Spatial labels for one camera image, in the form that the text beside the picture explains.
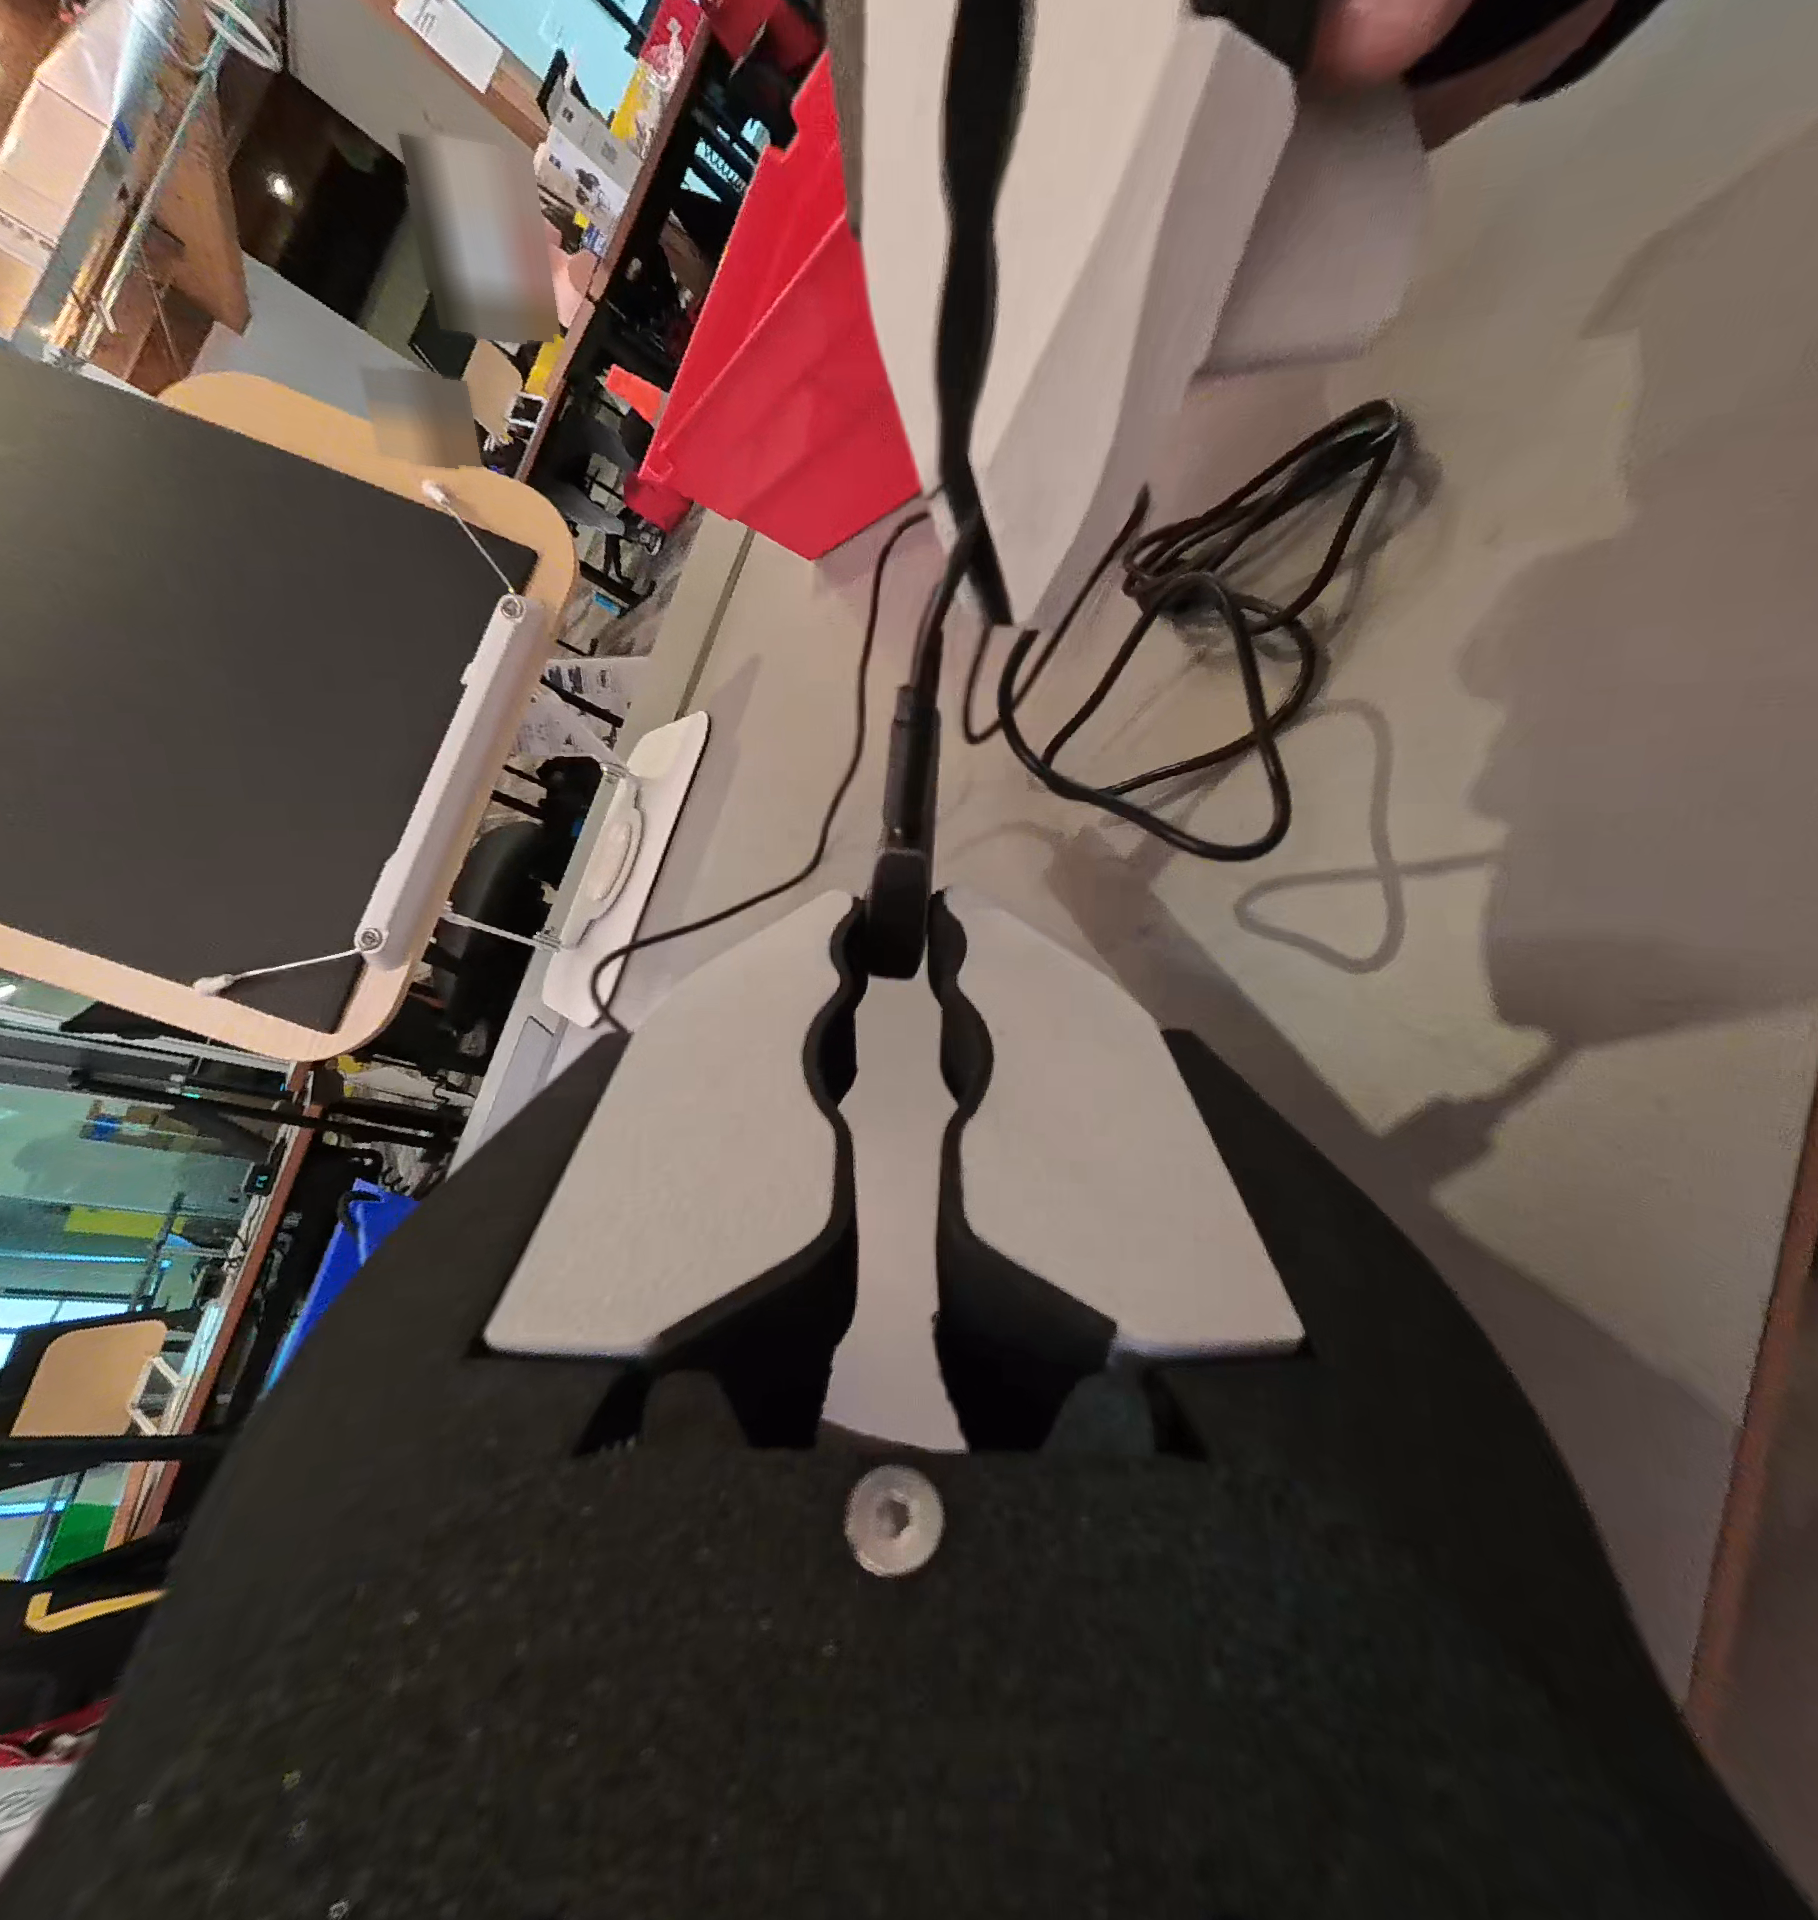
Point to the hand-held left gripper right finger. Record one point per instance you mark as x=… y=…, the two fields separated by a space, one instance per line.
x=1119 y=1184

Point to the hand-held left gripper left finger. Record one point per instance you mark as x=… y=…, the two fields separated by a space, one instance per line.
x=668 y=1184

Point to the plywood chair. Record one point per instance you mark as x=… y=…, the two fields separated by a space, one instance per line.
x=85 y=1372

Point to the black yellow-striped jacket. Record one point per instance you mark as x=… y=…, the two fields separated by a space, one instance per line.
x=38 y=1634

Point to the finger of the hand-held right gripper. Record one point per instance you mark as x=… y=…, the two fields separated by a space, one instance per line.
x=902 y=181
x=1105 y=224

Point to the person's right hand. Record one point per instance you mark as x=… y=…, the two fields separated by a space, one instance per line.
x=1383 y=39

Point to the black board on white stand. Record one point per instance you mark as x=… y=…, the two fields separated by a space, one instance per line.
x=174 y=674

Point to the red plastic bin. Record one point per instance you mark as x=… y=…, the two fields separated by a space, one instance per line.
x=788 y=374

